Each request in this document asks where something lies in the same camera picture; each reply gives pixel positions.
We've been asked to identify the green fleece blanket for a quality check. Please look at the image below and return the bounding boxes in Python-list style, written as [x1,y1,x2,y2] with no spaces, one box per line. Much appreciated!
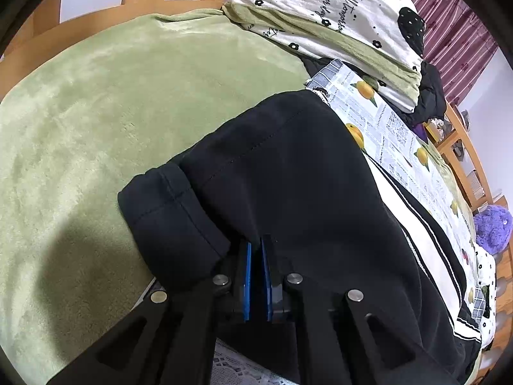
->
[0,8,310,372]

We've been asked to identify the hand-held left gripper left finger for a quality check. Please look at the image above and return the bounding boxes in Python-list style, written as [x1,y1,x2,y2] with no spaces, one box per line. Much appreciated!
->
[46,242,253,385]

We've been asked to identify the fruit print plastic tablecloth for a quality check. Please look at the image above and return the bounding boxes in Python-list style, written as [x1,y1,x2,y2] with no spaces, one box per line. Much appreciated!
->
[212,58,498,385]

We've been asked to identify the wooden shelf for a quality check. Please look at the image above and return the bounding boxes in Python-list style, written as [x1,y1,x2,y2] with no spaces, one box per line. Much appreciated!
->
[425,104,498,214]

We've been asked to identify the black pants with striped waistband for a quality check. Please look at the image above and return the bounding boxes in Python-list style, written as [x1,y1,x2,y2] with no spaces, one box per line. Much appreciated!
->
[117,90,484,385]

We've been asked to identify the maroon striped curtain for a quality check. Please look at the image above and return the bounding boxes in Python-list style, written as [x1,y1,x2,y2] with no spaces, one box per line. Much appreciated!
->
[377,0,501,106]

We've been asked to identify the purple plush toy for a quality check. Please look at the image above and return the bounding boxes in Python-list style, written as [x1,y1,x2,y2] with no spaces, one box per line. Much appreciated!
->
[473,204,513,256]

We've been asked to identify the black clothing pile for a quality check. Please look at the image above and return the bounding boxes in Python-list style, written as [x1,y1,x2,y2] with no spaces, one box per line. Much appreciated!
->
[300,55,448,126]

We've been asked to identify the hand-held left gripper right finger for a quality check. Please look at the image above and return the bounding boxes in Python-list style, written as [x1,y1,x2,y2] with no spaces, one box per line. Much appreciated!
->
[260,235,461,385]

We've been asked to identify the folded white flower print quilt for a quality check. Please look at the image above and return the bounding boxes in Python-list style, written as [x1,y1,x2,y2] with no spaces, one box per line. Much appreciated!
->
[222,0,428,114]

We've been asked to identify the white flower print pillow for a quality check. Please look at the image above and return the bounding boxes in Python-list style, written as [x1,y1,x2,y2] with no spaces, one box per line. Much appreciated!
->
[475,244,498,343]

